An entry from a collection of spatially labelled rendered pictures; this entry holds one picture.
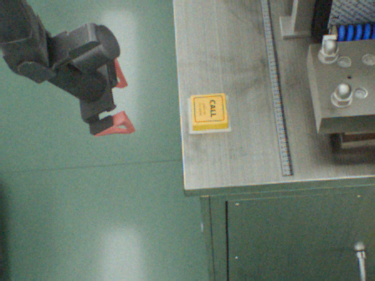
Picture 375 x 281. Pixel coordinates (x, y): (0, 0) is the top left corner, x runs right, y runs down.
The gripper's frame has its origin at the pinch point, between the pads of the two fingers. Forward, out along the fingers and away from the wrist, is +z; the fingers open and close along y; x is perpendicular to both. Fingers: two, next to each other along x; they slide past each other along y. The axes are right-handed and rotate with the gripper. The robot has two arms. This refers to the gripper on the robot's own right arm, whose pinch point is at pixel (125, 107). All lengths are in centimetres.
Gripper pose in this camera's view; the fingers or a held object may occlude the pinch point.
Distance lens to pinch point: 129.8
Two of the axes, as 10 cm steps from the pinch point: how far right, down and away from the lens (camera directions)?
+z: 5.3, 3.2, 7.8
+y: -1.7, -8.6, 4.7
